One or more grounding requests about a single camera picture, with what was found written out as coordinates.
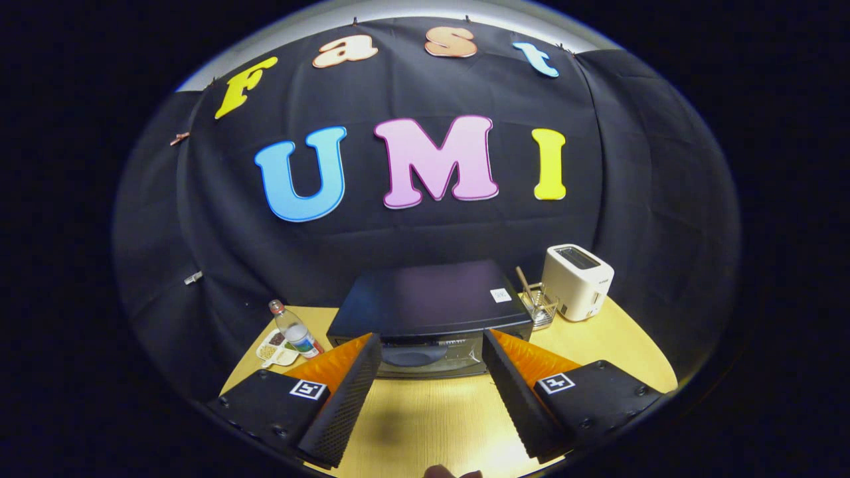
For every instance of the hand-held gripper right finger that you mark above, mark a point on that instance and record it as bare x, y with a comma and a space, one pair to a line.
518, 398

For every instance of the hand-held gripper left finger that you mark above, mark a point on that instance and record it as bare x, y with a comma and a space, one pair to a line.
345, 405

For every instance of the black toaster oven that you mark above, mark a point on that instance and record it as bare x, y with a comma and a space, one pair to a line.
425, 299

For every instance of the white toaster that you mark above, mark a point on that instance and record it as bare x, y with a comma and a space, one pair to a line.
578, 285

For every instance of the clear plastic water bottle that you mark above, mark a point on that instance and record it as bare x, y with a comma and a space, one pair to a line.
299, 335

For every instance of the clear glass holder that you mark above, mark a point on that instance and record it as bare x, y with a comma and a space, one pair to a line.
541, 312

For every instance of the white divided snack dish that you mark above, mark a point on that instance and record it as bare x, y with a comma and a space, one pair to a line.
272, 352

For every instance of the wooden stick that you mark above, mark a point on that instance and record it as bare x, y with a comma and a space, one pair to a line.
524, 282

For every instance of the metal clip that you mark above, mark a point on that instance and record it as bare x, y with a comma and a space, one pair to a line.
193, 277

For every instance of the pink clip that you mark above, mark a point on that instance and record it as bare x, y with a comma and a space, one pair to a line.
179, 139

